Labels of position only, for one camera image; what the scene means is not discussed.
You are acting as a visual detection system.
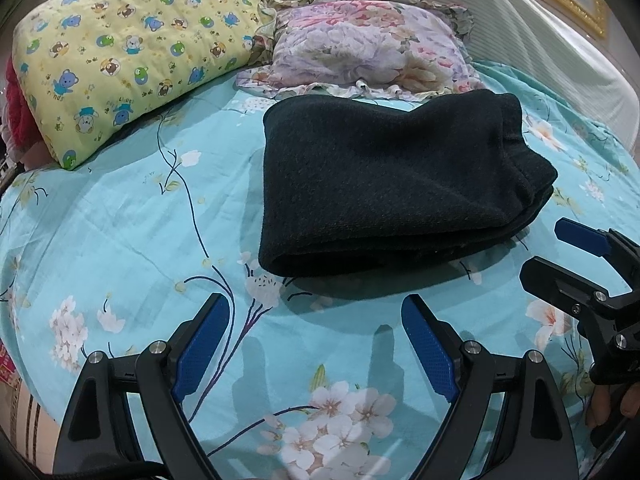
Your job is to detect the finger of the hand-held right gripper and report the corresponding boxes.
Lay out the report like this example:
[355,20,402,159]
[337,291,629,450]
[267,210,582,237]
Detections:
[519,255,626,323]
[555,217,640,281]

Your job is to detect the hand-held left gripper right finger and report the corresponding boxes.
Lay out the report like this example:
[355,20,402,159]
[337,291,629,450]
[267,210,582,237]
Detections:
[402,294,578,480]

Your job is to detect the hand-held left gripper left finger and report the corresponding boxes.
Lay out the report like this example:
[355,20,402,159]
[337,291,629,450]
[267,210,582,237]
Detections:
[52,292,231,480]

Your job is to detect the black pants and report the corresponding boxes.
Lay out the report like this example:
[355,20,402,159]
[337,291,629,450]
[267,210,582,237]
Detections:
[259,89,559,278]

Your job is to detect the person's right hand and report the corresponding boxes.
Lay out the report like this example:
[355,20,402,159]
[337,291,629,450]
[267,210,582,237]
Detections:
[584,384,640,431]

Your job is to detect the light blue floral bedsheet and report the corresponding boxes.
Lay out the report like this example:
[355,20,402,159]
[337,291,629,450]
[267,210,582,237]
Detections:
[0,57,640,480]

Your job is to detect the white ribbed headboard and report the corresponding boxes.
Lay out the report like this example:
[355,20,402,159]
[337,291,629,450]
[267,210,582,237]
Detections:
[245,0,640,157]

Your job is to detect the purple pink floral pillow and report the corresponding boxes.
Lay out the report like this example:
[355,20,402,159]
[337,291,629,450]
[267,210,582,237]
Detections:
[235,0,488,101]

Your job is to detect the red cloth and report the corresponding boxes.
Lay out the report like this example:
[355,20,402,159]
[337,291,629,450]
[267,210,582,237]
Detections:
[0,55,46,147]

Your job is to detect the yellow bear print pillow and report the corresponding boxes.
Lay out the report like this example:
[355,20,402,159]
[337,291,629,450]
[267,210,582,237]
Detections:
[11,0,278,171]

